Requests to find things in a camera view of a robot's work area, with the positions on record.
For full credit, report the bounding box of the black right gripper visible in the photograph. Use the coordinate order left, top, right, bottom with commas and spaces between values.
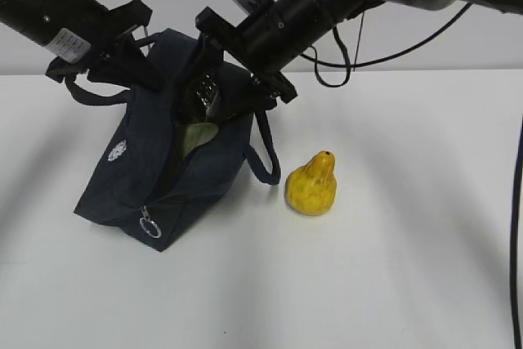
179, 0, 297, 120

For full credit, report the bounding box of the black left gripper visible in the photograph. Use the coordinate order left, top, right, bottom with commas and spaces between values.
45, 0, 163, 92

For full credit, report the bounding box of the green lidded glass container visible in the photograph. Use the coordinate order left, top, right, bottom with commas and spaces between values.
181, 122, 219, 159

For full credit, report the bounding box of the dark blue lunch bag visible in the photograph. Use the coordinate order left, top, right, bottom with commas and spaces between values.
74, 29, 281, 252

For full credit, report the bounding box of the yellow pear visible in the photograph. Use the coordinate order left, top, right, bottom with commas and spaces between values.
284, 150, 337, 217

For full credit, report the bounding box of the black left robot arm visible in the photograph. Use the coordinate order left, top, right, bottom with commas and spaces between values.
1, 0, 163, 92

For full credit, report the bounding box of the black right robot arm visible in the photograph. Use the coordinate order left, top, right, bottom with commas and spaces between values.
195, 0, 522, 121

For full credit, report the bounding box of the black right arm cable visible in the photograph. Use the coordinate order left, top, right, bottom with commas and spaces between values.
300, 1, 523, 349

